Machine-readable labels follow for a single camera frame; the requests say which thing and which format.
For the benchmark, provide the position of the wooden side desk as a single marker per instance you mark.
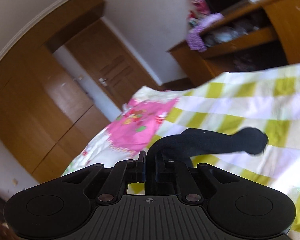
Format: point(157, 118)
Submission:
point(277, 43)

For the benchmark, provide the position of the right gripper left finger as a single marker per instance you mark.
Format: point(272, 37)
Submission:
point(137, 169)

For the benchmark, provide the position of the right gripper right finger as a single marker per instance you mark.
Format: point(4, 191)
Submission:
point(164, 167)

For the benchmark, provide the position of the purple patterned cloth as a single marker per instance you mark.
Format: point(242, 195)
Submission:
point(193, 39)

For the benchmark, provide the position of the checkered floral bed quilt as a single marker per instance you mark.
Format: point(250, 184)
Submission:
point(268, 100)

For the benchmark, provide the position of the wooden wardrobe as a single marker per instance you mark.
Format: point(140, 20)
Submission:
point(46, 119)

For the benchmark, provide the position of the wooden bedroom door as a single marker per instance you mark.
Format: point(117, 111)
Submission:
point(109, 63)

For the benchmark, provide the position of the black knit garment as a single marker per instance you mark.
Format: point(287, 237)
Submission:
point(193, 142)

